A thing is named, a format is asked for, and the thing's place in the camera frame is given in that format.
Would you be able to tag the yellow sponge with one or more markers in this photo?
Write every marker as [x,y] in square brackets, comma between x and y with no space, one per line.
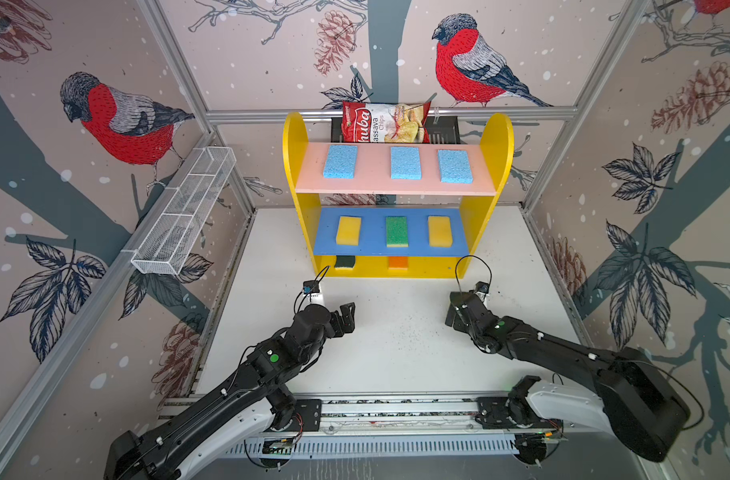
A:
[348,231]
[440,232]

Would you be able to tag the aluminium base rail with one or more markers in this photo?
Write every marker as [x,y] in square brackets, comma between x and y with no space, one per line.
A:
[359,428]

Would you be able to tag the white mesh wall tray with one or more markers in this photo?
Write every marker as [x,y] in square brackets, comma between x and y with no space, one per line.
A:
[173,235]

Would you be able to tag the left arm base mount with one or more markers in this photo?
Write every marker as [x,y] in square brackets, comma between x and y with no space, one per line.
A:
[294,415]

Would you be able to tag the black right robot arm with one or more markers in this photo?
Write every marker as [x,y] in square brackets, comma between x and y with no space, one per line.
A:
[621,393]

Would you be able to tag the yellow shelf unit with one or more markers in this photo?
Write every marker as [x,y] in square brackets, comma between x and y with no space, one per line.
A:
[497,144]

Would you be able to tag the pink upper shelf board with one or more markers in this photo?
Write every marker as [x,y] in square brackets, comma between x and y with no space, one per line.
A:
[372,174]

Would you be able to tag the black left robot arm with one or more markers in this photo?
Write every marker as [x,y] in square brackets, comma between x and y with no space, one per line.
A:
[251,400]

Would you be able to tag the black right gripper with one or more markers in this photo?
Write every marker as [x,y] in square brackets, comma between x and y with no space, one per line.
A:
[454,322]

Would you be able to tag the light blue sponge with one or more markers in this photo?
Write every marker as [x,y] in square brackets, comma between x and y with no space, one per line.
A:
[405,163]
[340,162]
[454,167]

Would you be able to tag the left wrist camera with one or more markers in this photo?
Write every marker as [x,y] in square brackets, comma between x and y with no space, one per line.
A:
[312,292]

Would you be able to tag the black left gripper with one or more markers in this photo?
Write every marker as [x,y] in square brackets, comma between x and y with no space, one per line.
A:
[339,329]

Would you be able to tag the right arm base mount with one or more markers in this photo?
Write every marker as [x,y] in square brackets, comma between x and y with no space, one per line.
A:
[509,411]

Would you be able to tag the orange sponge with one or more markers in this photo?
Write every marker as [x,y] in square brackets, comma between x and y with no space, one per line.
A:
[400,263]

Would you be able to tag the dark green wavy sponge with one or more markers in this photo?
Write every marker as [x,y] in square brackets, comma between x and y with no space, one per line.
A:
[345,262]

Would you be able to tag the red cassava chips bag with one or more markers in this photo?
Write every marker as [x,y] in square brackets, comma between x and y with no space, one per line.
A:
[384,123]

